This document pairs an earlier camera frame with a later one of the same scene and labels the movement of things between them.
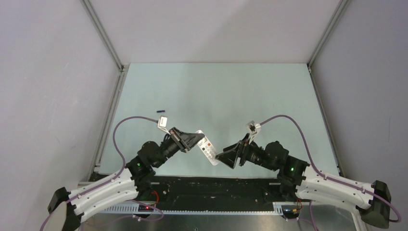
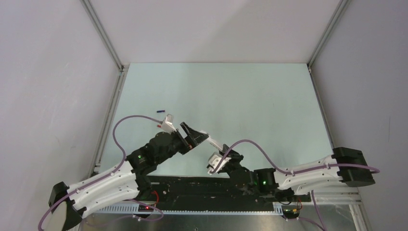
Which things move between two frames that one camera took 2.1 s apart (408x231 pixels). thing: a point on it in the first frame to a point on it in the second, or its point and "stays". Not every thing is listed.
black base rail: x=212 y=192 stays
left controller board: x=145 y=208 stays
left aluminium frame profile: x=122 y=69 stays
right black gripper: x=230 y=155 to x=235 y=156
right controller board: x=291 y=213 stays
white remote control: x=208 y=148 to x=212 y=142
